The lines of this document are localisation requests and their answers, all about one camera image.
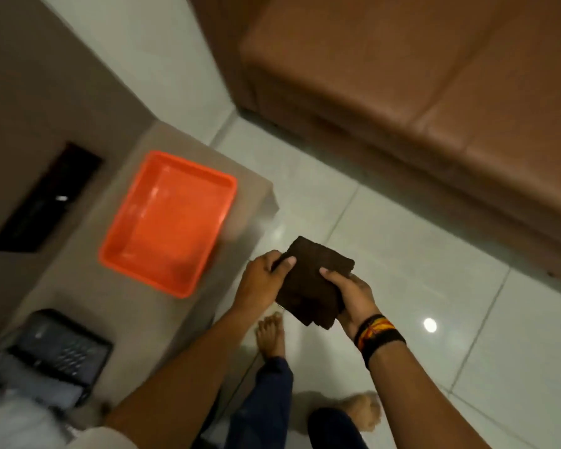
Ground beige side table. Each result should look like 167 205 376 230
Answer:
0 120 280 431

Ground brown leather sofa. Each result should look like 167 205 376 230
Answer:
187 0 561 279

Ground person's left hand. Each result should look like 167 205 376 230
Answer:
230 250 297 321

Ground person's left leg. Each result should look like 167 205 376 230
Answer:
225 356 294 449

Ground black orange thread wristbands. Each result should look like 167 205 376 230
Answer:
353 314 407 369

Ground person's right hand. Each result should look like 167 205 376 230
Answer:
320 268 381 341

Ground person's right foot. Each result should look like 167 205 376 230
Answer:
329 391 383 433

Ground person's left foot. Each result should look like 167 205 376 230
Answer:
255 311 287 360

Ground person's leg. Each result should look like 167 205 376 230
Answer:
225 356 294 449
307 408 370 449

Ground person's white shirt sleeve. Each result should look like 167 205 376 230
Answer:
51 426 134 449

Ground orange plastic tray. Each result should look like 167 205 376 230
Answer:
98 150 238 299

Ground dark brown cloth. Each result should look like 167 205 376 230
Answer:
272 236 356 331

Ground black desk telephone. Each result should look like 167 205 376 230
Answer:
0 309 114 408

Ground person's right leg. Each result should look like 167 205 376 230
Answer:
307 408 370 449

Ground person's left forearm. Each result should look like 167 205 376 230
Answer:
104 307 254 437

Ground person's right forearm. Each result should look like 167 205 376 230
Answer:
368 340 491 449

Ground person's foot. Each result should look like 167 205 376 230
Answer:
329 391 383 433
255 311 287 360

